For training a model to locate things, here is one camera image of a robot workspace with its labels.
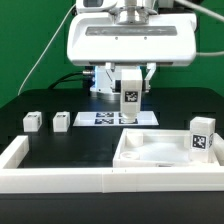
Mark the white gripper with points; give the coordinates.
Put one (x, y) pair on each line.
(167, 39)

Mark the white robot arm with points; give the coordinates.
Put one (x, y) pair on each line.
(138, 12)

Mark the white square tabletop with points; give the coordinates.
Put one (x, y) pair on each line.
(157, 148)

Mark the white marker sheet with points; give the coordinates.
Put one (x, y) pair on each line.
(113, 119)

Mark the white U-shaped obstacle fence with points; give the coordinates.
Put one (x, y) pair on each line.
(14, 180)

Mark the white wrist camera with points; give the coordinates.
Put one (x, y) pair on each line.
(89, 6)

